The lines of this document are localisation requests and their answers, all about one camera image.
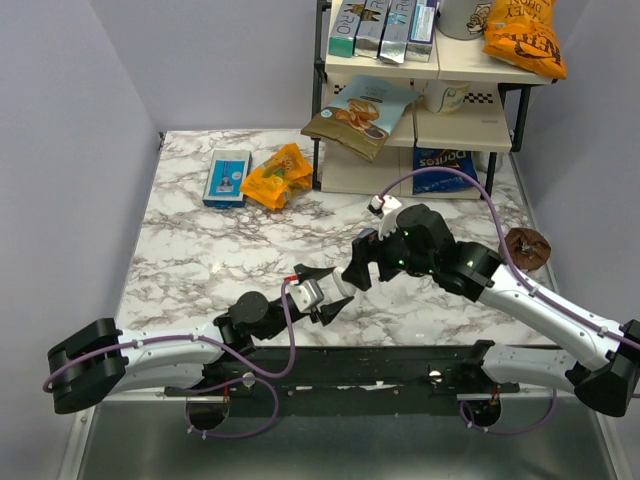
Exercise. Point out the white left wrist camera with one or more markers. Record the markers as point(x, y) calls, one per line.
point(307, 296)

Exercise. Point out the white earbud case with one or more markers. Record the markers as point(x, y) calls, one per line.
point(345, 288)

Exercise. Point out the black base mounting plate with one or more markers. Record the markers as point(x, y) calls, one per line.
point(359, 381)

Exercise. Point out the orange snack bag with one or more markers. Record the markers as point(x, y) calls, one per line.
point(283, 176)

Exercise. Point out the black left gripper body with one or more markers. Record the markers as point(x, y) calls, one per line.
point(311, 316)

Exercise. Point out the white mug on shelf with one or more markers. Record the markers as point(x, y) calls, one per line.
point(443, 96)

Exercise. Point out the blue razor box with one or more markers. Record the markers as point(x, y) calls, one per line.
point(228, 170)

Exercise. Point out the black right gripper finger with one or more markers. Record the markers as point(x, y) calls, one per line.
point(389, 261)
point(357, 272)

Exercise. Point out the blue Doritos bag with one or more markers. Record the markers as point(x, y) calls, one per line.
point(439, 178)

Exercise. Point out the teal toothpaste box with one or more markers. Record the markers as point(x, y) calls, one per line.
point(343, 33)

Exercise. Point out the white printed cup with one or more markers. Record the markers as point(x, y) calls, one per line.
point(463, 19)

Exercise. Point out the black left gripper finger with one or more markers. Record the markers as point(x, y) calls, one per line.
point(305, 273)
point(330, 311)

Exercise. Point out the black beige shelf rack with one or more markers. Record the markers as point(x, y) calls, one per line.
point(491, 119)

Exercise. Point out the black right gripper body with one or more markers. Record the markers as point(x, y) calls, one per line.
point(417, 262)

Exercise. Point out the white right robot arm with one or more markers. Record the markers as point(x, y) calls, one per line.
point(596, 359)

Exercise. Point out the orange honey dijon chip bag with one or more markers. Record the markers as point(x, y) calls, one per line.
point(521, 33)

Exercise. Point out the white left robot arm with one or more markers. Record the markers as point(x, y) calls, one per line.
point(102, 359)

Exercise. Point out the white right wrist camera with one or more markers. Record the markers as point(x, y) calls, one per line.
point(386, 208)

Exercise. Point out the blue white box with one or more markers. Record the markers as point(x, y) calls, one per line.
point(421, 33)

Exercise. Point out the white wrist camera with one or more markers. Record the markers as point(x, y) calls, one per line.
point(307, 296)
point(386, 208)

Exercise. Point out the teal gold chip bag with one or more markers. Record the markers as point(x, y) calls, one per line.
point(362, 116)

